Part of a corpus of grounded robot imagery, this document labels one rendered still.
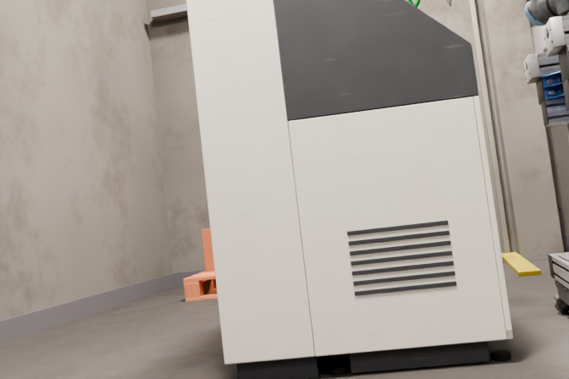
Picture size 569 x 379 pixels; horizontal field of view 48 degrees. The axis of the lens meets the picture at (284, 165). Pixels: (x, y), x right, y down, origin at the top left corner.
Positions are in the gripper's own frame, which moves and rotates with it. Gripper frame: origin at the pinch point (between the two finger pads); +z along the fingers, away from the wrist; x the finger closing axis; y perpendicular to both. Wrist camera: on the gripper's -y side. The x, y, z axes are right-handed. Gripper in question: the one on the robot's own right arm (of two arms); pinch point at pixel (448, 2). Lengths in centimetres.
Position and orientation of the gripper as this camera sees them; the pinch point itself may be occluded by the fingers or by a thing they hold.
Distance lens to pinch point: 253.8
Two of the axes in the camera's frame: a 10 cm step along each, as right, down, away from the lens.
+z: 1.1, 9.9, -0.8
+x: 1.2, 0.7, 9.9
